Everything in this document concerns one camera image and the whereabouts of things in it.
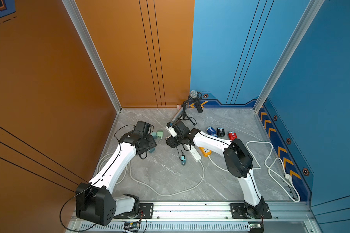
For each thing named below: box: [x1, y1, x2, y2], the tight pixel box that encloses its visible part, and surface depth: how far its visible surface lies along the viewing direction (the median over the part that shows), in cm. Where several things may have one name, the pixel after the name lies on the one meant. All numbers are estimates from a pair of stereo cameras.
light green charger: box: [156, 130, 164, 138], surface depth 104 cm
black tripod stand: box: [177, 98, 196, 126], surface depth 107 cm
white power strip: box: [185, 144, 202, 163], surface depth 93 cm
